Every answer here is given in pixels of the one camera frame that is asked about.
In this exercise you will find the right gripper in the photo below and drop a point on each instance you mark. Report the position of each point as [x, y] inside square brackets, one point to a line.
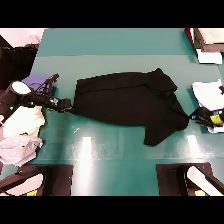
[202, 116]

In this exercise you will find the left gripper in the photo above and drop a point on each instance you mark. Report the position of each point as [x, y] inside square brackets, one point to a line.
[64, 105]

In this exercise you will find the black shirt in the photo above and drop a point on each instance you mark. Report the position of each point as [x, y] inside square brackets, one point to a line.
[126, 100]

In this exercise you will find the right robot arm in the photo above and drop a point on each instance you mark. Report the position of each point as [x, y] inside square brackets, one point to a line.
[200, 178]

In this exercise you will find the purple garment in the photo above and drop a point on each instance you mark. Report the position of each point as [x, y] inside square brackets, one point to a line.
[35, 80]

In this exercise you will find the cream garment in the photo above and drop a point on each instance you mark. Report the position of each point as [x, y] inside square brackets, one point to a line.
[25, 121]

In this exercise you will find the small white garment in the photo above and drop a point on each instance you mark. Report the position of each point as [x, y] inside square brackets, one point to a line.
[208, 56]

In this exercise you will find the pale pink garment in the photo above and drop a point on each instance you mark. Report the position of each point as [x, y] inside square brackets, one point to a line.
[18, 148]

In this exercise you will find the red garment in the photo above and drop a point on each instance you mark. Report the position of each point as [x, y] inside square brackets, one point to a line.
[189, 33]

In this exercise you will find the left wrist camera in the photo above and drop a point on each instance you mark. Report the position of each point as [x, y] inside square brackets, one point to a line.
[50, 85]

